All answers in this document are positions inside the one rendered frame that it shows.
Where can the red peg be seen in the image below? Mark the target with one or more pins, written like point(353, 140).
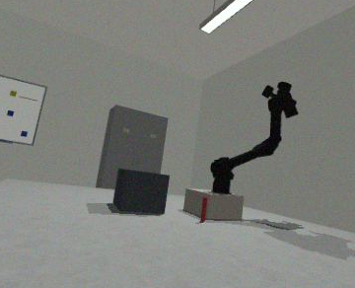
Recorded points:
point(203, 214)

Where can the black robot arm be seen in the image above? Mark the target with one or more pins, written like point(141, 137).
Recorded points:
point(222, 168)

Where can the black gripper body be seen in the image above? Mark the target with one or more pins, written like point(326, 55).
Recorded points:
point(268, 93)

